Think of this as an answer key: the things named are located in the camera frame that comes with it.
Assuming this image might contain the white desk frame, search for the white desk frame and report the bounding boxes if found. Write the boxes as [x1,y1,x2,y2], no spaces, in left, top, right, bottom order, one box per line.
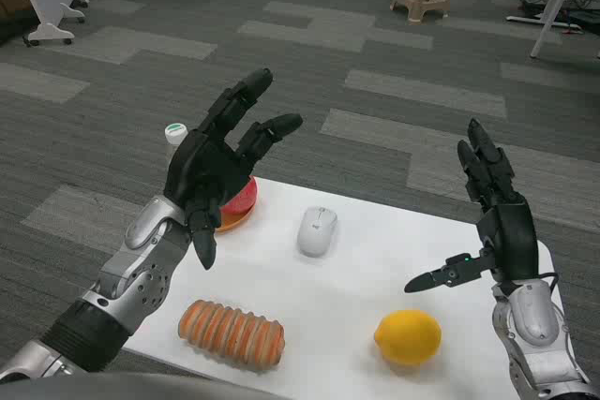
[504,0,600,60]

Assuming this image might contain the ridged orange bread loaf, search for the ridged orange bread loaf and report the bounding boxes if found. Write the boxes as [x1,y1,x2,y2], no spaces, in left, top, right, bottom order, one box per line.
[177,299,286,370]

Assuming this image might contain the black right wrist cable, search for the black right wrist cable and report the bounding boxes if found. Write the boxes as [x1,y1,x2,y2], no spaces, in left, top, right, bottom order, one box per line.
[533,270,561,289]

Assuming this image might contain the silver robot chest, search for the silver robot chest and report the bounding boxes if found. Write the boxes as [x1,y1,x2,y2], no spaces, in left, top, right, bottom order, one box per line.
[0,371,287,400]

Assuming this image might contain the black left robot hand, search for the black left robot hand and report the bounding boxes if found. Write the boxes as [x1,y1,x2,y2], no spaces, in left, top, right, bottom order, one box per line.
[162,67,304,272]

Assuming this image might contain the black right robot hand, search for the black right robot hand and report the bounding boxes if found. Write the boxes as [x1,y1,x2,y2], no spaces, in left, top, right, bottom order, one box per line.
[404,118,540,294]

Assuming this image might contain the yellow lemon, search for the yellow lemon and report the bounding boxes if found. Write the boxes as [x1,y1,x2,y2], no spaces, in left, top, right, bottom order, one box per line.
[373,309,443,367]

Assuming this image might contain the white computer mouse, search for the white computer mouse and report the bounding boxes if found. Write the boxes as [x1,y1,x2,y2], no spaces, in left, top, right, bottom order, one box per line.
[296,205,338,259]

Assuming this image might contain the clear water bottle green label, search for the clear water bottle green label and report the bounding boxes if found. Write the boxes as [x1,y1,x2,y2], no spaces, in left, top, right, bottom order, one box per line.
[163,123,189,171]

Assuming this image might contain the red apple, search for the red apple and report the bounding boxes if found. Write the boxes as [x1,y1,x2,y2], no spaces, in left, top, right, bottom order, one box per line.
[219,175,260,216]

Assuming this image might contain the orange plate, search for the orange plate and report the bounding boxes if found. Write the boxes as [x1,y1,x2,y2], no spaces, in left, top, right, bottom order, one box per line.
[214,201,257,233]

